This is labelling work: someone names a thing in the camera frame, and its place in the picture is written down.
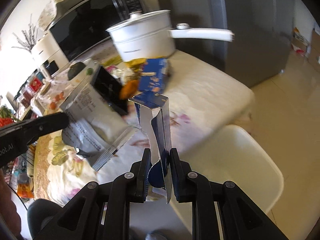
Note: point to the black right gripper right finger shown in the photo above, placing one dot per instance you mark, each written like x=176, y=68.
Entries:
x=178, y=177

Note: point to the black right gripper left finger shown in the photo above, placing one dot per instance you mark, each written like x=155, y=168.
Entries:
x=142, y=183

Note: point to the grey plastic food bag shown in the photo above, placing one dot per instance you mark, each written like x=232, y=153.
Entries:
x=94, y=129

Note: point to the blue cardboard carton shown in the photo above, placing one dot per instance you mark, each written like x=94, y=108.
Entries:
x=153, y=116

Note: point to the orange peel with stem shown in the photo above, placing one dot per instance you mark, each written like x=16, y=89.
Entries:
x=129, y=90

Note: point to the black plastic tray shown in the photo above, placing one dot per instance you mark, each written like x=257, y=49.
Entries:
x=109, y=88

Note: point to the white trash bin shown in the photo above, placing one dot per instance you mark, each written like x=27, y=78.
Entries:
x=232, y=154

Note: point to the floral tablecloth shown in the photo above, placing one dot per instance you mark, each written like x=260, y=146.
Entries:
x=202, y=99

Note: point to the dark green avocado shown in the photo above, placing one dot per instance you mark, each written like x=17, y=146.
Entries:
x=75, y=69

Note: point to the stacked white bowls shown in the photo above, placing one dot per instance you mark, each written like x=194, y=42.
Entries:
x=90, y=64

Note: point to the blue snack box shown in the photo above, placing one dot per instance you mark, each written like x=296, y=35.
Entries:
x=154, y=75

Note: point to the yellow wrapper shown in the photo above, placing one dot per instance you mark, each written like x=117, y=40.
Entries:
x=136, y=63

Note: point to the black microwave oven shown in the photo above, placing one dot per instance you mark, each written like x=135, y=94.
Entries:
x=85, y=25

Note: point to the white electric pot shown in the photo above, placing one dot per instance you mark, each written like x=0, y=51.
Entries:
x=151, y=35

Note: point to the cardboard boxes on floor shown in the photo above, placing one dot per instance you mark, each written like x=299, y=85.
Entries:
x=305, y=48

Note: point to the grey refrigerator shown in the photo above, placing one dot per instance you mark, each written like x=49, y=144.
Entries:
x=262, y=35

